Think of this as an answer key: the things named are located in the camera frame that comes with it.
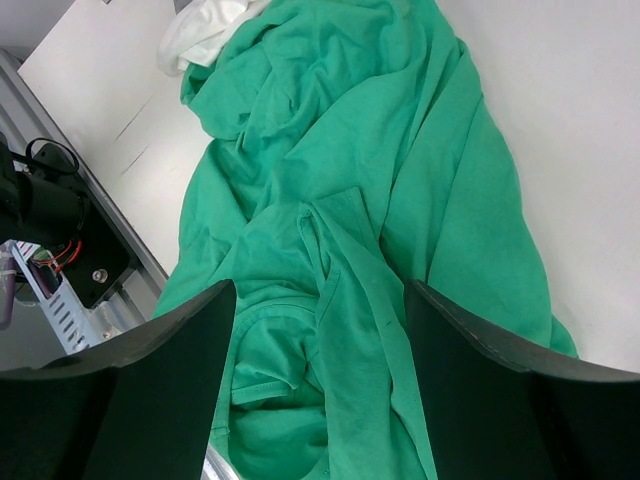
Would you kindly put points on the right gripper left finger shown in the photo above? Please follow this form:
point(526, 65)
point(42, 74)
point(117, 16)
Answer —
point(138, 406)

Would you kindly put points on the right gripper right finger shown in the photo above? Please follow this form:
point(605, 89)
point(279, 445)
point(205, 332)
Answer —
point(498, 406)

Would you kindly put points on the green tank top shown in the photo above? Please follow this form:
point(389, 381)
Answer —
point(351, 151)

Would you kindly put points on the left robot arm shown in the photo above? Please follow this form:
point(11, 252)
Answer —
point(45, 201)

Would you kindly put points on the white tank top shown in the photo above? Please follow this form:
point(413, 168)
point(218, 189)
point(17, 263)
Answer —
point(200, 30)

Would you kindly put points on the white slotted cable duct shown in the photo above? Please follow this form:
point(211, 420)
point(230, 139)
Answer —
point(67, 317)

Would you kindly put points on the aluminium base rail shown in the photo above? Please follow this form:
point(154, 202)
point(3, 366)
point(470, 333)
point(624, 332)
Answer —
point(23, 119)

